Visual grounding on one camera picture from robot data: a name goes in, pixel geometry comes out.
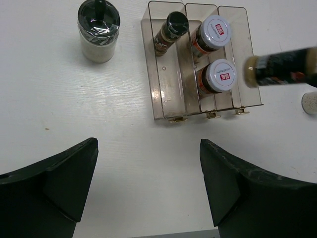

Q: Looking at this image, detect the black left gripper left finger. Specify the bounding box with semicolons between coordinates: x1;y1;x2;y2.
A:
0;138;99;238

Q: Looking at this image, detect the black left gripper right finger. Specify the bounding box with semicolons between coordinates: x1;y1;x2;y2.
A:
200;139;317;238

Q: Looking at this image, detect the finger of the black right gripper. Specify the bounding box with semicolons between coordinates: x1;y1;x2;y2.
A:
306;73;317;88

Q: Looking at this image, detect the small black-cap spice bottle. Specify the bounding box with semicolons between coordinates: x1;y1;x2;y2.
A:
244;47;317;88

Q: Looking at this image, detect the white salt shaker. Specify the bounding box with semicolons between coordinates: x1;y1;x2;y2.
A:
301;91;317;115
77;0;120;63

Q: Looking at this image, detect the brown jar white lid front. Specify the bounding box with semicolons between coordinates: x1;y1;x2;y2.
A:
196;59;237;96

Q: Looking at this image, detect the brown jar white lid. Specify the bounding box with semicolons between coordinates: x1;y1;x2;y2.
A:
191;15;232;62
196;59;237;96

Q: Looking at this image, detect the middle clear organizer bin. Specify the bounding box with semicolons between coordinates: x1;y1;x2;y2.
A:
185;3;232;118

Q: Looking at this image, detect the left clear organizer bin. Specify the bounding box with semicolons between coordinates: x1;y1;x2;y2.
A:
141;0;199;121

